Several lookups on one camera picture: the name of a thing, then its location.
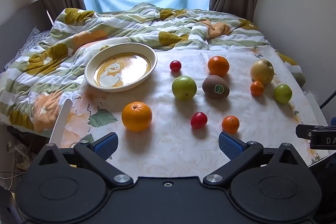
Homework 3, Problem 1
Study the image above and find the cream floral tablecloth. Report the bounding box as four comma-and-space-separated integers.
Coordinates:
60, 45, 329, 179

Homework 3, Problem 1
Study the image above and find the small green apple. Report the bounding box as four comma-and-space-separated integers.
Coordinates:
274, 84, 293, 104

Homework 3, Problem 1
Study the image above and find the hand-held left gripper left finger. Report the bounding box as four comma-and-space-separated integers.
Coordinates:
34, 132, 134, 187

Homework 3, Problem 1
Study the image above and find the orange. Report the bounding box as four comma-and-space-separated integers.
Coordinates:
207, 55, 230, 77
121, 101, 153, 132

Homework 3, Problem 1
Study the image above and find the small tangerine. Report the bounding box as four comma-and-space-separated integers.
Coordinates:
222, 115, 240, 135
250, 81, 265, 97

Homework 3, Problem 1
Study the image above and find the kiwi with green sticker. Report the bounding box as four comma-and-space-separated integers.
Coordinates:
202, 75, 230, 99

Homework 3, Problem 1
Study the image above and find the black cable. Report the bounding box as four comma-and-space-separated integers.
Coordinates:
320, 90, 336, 109

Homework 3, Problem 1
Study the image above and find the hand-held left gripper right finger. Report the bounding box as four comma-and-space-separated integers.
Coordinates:
203, 131, 308, 187

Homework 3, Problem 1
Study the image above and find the yellow apple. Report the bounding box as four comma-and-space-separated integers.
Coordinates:
250, 59, 275, 86

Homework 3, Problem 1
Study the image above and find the red cherry tomato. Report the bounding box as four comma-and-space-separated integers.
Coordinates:
169, 60, 182, 72
190, 112, 208, 129

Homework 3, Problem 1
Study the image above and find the grey upholstered headboard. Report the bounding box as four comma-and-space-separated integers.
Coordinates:
0, 0, 54, 73

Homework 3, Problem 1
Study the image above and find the cream cartoon print bowl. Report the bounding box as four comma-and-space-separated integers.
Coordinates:
84, 42, 158, 93

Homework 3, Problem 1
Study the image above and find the white cable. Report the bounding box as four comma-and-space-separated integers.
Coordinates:
0, 140, 36, 189

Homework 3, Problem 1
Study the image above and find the large green apple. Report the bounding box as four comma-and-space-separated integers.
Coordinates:
172, 76, 197, 101

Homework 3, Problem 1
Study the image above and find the grey dotted bedsheet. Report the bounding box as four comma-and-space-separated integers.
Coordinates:
18, 27, 53, 54

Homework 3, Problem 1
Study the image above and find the green striped floral blanket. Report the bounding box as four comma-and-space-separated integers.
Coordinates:
0, 2, 306, 133

